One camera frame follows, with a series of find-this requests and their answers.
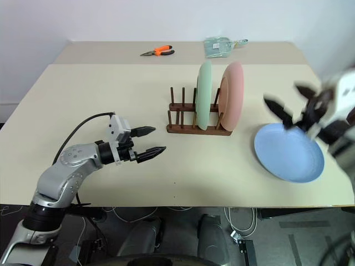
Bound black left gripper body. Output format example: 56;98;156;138
115;132;140;164

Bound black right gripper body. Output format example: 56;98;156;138
300;89;336;134

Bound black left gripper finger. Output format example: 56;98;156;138
135;146;168;163
130;126;157;139

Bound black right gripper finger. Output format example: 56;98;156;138
262;96;296;130
293;83;320;100

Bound blue plate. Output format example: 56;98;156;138
253;122;325;184

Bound wooden dish rack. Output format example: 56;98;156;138
166;86;234;137

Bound pink plate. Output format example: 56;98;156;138
217;61;245;132

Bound green plate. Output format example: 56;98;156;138
195;60;214;132

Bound dark rounded shape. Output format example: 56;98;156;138
118;216;168;259
197;213;231;261

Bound pale green packaged item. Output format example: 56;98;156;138
204;37;234;59

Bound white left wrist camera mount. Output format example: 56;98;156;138
106;114;132;167

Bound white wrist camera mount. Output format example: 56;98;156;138
329;68;355;122
106;114;132;167

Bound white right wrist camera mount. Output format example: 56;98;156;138
329;68;355;122

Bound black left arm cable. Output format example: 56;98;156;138
52;111;116;166

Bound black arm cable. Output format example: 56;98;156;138
52;111;116;166
318;234;355;266

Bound white cable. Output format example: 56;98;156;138
110;206;158;223
223;206;259;239

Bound orange handled pliers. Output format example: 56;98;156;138
139;44;176;58

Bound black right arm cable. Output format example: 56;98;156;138
318;234;355;266

